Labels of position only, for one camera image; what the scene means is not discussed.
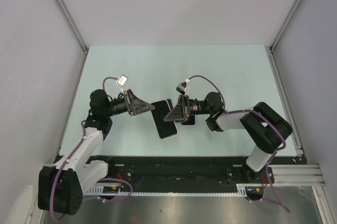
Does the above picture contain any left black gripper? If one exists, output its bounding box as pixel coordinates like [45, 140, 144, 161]
[104, 89, 154, 117]

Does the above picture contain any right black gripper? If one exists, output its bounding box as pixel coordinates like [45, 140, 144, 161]
[164, 95, 212, 123]

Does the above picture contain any beige phone case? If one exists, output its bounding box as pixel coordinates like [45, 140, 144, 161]
[150, 98, 179, 140]

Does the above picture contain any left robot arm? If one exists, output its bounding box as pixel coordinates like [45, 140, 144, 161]
[37, 89, 155, 221]

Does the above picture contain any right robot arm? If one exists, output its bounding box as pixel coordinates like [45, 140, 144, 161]
[164, 92, 293, 182]

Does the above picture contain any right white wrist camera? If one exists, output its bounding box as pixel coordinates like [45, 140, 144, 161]
[176, 82, 190, 96]

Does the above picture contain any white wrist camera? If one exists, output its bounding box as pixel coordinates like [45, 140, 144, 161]
[176, 82, 190, 96]
[116, 75, 128, 93]

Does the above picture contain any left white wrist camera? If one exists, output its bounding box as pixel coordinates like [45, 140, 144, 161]
[116, 75, 128, 93]

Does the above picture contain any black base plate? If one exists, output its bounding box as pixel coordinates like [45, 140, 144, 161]
[89, 156, 274, 193]

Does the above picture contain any white slotted cable duct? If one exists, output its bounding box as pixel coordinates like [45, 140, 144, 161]
[84, 184, 247, 197]

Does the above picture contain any left aluminium frame post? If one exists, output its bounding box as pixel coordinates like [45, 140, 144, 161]
[39, 0, 88, 56]

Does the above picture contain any aluminium frame post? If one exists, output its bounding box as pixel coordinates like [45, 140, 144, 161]
[39, 0, 88, 56]
[269, 0, 304, 53]

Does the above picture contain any aluminium front rail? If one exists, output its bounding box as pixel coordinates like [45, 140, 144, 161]
[271, 165, 325, 187]

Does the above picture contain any right aluminium frame post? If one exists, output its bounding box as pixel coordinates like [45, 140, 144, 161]
[269, 0, 304, 53]

